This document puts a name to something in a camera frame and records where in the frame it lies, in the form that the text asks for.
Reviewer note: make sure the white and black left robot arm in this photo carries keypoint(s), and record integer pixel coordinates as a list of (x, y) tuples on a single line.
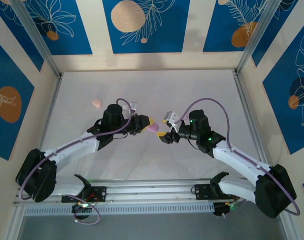
[(77, 150)]

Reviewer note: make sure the white table cover sheet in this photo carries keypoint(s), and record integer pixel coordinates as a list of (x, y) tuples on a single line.
[(151, 87)]

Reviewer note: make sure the aluminium frame post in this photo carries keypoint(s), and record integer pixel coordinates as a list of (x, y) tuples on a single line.
[(37, 37), (290, 228), (13, 225), (257, 37)]

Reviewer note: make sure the pink earbud charging case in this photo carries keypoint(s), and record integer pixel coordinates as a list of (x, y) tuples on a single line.
[(96, 103)]

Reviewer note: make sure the wide aluminium base rail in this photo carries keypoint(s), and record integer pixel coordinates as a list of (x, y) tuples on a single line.
[(151, 190)]

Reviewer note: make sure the purple earbud charging case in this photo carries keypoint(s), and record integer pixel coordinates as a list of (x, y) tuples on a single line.
[(153, 128)]

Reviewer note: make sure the aluminium table side rail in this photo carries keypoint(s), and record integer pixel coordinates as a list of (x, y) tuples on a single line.
[(52, 107), (249, 112)]

